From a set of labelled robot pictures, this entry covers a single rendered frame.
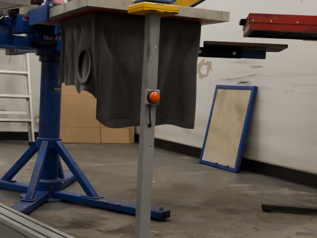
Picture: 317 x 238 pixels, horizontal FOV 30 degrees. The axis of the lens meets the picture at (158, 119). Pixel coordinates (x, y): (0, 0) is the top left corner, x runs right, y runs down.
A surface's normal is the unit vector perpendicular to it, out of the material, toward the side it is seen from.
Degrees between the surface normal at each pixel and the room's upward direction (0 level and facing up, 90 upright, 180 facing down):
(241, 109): 80
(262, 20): 90
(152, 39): 90
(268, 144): 90
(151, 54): 90
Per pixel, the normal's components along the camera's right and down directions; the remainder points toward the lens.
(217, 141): -0.86, -0.22
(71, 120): 0.44, -0.14
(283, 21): -0.07, 0.05
